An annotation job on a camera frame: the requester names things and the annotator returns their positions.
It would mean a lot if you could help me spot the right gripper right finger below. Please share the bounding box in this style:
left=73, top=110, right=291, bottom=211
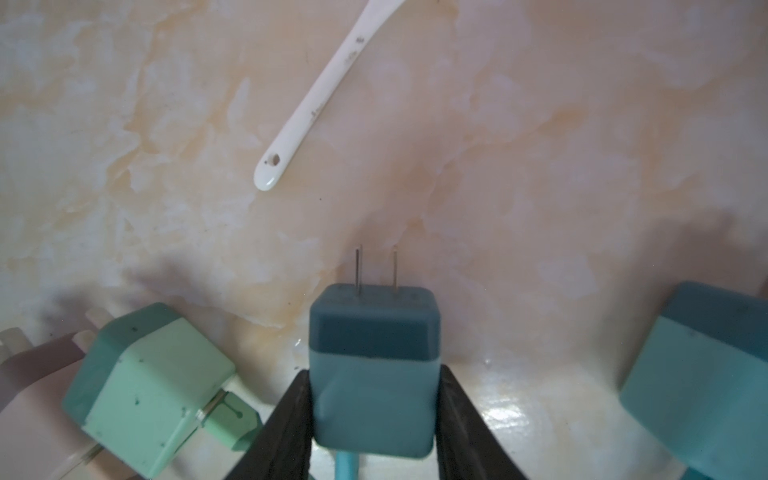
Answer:
left=436, top=365, right=527, bottom=480

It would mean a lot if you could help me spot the white spoon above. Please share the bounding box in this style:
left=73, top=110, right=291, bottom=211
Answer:
left=253, top=0, right=405, bottom=192

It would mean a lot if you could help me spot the pink charger plug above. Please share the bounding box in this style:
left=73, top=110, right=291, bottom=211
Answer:
left=1, top=308, right=140, bottom=480

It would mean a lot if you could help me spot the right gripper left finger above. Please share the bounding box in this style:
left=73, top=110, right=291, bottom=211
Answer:
left=225, top=370, right=313, bottom=480

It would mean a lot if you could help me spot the light green charger plug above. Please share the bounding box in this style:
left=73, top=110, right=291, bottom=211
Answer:
left=62, top=303, right=263, bottom=479

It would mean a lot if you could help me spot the teal charger plug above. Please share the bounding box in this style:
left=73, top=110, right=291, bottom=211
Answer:
left=309, top=250, right=441, bottom=479
left=620, top=281, right=767, bottom=479

